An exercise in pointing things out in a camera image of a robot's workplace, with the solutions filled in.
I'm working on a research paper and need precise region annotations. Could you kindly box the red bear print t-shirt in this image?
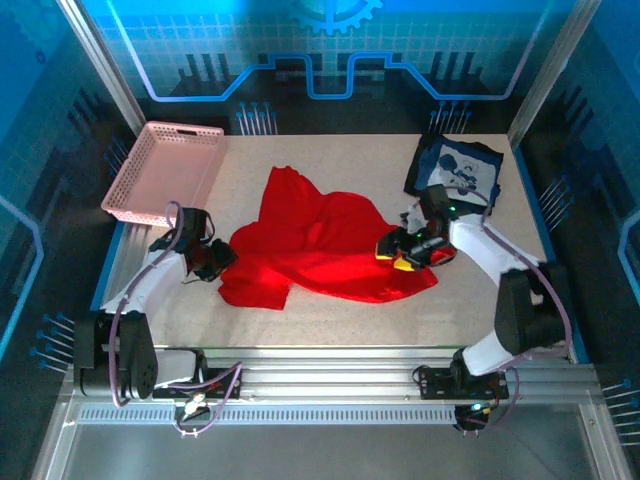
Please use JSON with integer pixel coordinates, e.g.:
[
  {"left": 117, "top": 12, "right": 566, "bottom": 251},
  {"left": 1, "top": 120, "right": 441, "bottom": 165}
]
[{"left": 218, "top": 165, "right": 439, "bottom": 311}]

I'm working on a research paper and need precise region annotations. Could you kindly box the pink plastic basket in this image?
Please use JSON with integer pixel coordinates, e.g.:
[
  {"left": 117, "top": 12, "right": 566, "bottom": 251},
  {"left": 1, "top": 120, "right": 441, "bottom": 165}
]
[{"left": 100, "top": 120, "right": 226, "bottom": 230}]

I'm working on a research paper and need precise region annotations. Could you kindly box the navy cartoon print t-shirt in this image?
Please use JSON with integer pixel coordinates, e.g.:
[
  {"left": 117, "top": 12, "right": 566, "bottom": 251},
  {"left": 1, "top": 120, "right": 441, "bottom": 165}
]
[{"left": 403, "top": 133, "right": 504, "bottom": 216}]

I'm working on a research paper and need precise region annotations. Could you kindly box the black round LED module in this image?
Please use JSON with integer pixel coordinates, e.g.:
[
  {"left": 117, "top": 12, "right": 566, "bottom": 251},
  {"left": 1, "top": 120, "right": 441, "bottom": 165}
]
[{"left": 452, "top": 402, "right": 495, "bottom": 435}]

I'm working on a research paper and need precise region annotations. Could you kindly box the metal front panel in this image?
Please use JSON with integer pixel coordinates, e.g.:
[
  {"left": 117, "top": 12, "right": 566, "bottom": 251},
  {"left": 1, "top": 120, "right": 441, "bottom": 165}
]
[{"left": 32, "top": 424, "right": 631, "bottom": 480}]

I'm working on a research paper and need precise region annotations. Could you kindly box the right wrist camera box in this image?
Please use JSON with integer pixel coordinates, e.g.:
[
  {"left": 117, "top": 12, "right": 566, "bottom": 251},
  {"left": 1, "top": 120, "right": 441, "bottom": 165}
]
[{"left": 398, "top": 202, "right": 426, "bottom": 231}]

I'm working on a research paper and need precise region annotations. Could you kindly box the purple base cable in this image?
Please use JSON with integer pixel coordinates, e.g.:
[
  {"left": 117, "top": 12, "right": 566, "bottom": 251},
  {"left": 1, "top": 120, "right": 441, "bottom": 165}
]
[
  {"left": 462, "top": 367, "right": 522, "bottom": 437},
  {"left": 174, "top": 360, "right": 244, "bottom": 437}
]

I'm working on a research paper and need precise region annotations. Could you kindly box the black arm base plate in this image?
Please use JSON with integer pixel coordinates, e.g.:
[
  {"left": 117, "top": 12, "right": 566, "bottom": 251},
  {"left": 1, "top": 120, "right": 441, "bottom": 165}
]
[
  {"left": 413, "top": 364, "right": 510, "bottom": 401},
  {"left": 152, "top": 367, "right": 245, "bottom": 400}
]

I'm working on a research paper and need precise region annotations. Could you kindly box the white cable connector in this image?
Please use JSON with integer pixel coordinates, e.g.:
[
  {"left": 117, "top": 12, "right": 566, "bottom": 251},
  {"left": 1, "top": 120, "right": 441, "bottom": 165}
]
[{"left": 180, "top": 392, "right": 210, "bottom": 417}]

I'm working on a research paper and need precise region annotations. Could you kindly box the aluminium frame rail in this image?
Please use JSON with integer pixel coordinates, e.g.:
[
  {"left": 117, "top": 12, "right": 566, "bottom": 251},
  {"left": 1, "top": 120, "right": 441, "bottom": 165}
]
[{"left": 64, "top": 344, "right": 601, "bottom": 404}]

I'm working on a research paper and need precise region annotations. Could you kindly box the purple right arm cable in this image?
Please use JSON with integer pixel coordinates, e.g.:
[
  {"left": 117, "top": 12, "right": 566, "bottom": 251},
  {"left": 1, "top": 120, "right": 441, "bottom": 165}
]
[{"left": 439, "top": 185, "right": 574, "bottom": 374}]

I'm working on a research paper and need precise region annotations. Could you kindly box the slotted grey cable duct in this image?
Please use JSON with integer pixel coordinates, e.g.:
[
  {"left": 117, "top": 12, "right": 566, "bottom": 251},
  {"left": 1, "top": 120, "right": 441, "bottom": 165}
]
[{"left": 77, "top": 403, "right": 459, "bottom": 427}]

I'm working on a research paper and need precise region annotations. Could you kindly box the aluminium frame post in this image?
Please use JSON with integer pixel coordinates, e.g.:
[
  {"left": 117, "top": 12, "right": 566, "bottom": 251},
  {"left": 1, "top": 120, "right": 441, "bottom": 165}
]
[
  {"left": 507, "top": 0, "right": 601, "bottom": 146},
  {"left": 55, "top": 0, "right": 147, "bottom": 137}
]

